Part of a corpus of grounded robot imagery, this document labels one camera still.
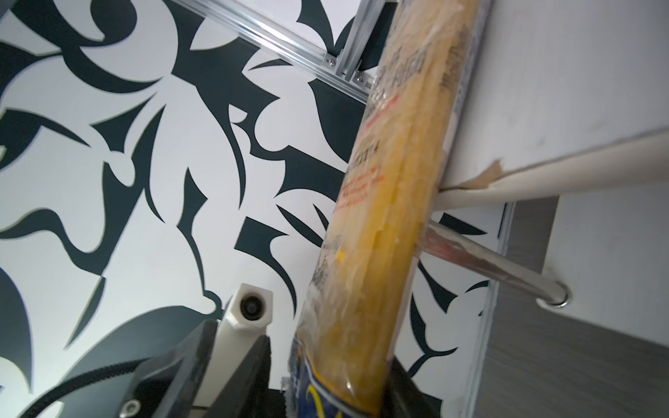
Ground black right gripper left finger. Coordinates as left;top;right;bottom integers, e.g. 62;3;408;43
115;320;218;417

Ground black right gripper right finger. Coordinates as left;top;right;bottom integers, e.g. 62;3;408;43
380;358;434;418

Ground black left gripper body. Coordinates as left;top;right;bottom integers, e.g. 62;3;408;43
205;335;285;418

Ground blue-ended spaghetti bag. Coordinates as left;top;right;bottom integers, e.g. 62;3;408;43
286;1;490;417

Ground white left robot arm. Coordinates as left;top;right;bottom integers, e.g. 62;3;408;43
22;322;287;417

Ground white two-tier shelf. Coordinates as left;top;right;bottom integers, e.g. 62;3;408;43
437;1;668;345

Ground aluminium frame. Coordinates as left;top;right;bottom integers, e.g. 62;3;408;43
177;0;387;104

